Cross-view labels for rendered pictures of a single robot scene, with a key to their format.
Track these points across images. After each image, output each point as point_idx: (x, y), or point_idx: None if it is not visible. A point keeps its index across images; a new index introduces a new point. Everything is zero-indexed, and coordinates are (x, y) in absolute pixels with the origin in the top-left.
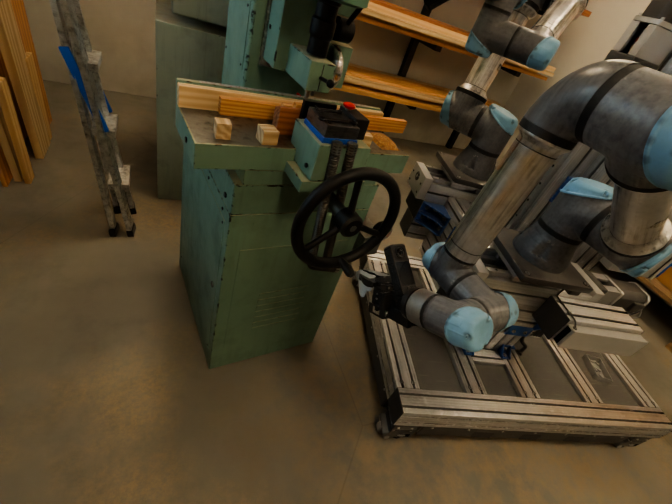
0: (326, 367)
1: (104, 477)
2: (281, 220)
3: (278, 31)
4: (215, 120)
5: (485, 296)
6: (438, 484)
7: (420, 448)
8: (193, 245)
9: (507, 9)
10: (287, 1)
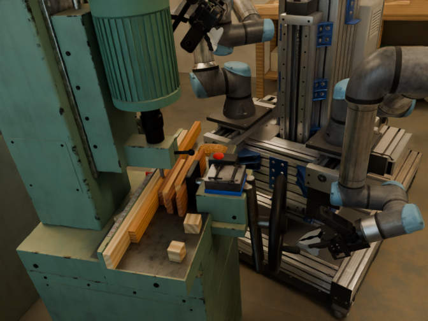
0: (270, 320)
1: None
2: (217, 264)
3: (113, 146)
4: (172, 251)
5: (390, 193)
6: (390, 304)
7: (362, 298)
8: None
9: (230, 20)
10: (111, 122)
